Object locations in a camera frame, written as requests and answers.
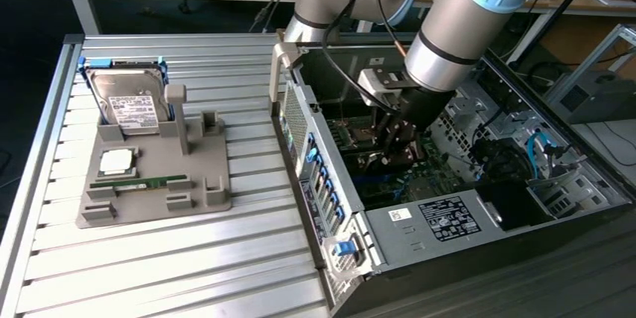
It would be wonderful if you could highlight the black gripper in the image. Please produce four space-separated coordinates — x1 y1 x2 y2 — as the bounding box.
396 86 459 136

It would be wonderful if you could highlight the perforated metal disk bay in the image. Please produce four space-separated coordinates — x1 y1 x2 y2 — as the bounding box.
436 86 503 170

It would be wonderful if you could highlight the CPU socket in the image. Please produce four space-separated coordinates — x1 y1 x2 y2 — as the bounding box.
347 118 376 147

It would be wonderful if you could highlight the green motherboard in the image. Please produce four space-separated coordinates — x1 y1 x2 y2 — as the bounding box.
325 98 477 211

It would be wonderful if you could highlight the grey chipset heatsink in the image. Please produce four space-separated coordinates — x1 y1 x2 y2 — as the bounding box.
407 178 439 200

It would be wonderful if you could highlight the grey metal cabinet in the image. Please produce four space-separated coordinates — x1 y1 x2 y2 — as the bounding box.
544 66 636 125

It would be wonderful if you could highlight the black slanted pole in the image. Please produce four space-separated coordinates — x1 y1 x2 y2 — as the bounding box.
504 0 611 66

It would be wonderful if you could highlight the grey power supply unit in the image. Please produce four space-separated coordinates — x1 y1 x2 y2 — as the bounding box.
365 189 503 269

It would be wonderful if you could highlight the open black PC case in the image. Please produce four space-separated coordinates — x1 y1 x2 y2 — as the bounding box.
267 33 635 318

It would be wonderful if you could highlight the grey parts rack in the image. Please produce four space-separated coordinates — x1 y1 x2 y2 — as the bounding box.
73 83 235 230

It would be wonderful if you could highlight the green RAM stick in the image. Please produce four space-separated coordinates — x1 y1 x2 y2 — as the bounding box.
92 175 189 191

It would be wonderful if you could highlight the silver hard disk drive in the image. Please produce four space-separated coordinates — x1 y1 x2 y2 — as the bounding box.
77 56 173 125
88 68 165 136

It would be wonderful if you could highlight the silver CPU chip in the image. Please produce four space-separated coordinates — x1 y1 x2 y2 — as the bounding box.
97 149 139 177

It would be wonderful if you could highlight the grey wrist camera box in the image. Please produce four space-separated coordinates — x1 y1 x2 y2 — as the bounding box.
357 68 413 106

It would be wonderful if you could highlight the blue disk wire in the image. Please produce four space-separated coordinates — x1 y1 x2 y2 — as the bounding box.
525 130 557 181

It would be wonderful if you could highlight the thick black camera cable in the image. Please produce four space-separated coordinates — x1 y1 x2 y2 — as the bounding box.
321 0 399 114

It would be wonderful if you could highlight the aluminium profile frame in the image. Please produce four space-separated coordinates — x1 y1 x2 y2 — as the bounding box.
571 22 636 73

